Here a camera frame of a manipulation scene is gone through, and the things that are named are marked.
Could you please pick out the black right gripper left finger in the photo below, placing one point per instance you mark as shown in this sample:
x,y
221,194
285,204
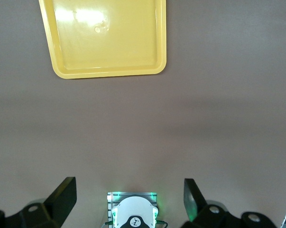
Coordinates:
x,y
50,213

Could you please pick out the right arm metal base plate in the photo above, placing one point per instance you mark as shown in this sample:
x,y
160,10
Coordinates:
x,y
110,202

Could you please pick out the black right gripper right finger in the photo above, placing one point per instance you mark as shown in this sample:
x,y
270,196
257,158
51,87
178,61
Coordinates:
x,y
204,216

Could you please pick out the yellow plastic tray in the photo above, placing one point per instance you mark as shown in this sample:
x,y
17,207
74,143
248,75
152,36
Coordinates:
x,y
104,47

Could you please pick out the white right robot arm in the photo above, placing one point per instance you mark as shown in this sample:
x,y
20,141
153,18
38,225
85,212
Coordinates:
x,y
133,209

